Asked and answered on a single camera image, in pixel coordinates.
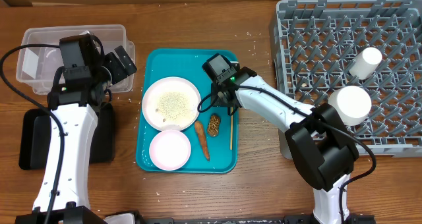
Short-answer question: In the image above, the black plastic tray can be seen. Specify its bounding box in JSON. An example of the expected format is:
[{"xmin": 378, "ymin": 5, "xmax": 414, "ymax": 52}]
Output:
[{"xmin": 18, "ymin": 103, "xmax": 115, "ymax": 170}]

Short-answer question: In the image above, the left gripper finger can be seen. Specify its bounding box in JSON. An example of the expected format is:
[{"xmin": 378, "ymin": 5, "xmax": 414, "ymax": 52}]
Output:
[
  {"xmin": 115, "ymin": 45, "xmax": 137, "ymax": 76},
  {"xmin": 104, "ymin": 52, "xmax": 128, "ymax": 84}
]

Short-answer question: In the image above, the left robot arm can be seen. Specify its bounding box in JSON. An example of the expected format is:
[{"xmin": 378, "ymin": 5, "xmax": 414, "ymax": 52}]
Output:
[{"xmin": 15, "ymin": 41, "xmax": 136, "ymax": 223}]

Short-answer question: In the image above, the large white dinner plate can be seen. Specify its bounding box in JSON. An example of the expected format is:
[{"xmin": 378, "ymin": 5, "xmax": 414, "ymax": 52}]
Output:
[{"xmin": 141, "ymin": 76, "xmax": 201, "ymax": 131}]

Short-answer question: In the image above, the teal serving tray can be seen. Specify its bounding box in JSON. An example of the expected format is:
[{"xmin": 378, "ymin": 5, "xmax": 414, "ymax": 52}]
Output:
[{"xmin": 135, "ymin": 48, "xmax": 239, "ymax": 174}]

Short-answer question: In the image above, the grey dishwasher rack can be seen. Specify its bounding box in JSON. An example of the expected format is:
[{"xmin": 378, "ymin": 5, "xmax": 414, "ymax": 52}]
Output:
[{"xmin": 269, "ymin": 0, "xmax": 421, "ymax": 157}]

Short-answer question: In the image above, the brown patterned food piece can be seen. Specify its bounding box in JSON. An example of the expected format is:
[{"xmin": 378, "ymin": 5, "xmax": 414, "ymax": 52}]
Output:
[{"xmin": 207, "ymin": 114, "xmax": 221, "ymax": 137}]

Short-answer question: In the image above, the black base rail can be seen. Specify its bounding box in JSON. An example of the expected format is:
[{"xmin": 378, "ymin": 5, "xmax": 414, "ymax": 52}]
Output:
[{"xmin": 105, "ymin": 210, "xmax": 377, "ymax": 224}]

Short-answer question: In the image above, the white cup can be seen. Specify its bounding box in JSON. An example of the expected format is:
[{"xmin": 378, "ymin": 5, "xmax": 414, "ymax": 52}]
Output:
[{"xmin": 349, "ymin": 47, "xmax": 382, "ymax": 80}]

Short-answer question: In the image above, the orange carrot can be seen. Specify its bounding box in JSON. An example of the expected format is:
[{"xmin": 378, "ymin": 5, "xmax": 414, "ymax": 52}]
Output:
[{"xmin": 194, "ymin": 121, "xmax": 210, "ymax": 161}]

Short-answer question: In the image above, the small pink plate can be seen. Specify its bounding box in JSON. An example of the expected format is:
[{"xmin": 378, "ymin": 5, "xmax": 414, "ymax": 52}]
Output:
[{"xmin": 149, "ymin": 130, "xmax": 191, "ymax": 171}]

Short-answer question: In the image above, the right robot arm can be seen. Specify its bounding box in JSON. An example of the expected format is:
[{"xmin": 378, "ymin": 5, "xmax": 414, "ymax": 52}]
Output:
[{"xmin": 206, "ymin": 67, "xmax": 359, "ymax": 223}]

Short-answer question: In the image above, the pale green bowl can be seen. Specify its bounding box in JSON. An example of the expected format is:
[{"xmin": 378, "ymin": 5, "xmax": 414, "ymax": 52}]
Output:
[{"xmin": 328, "ymin": 86, "xmax": 372, "ymax": 126}]

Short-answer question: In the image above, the wooden chopstick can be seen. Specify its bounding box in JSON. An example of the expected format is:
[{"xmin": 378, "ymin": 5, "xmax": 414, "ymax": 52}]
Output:
[{"xmin": 229, "ymin": 107, "xmax": 234, "ymax": 151}]

